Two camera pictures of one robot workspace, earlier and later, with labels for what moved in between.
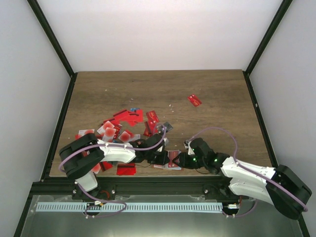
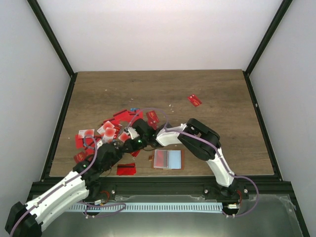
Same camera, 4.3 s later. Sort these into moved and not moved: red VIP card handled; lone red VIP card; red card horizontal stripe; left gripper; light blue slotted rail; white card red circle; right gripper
Moved: white card red circle; left gripper; right gripper
Not moved: red VIP card handled; lone red VIP card; light blue slotted rail; red card horizontal stripe
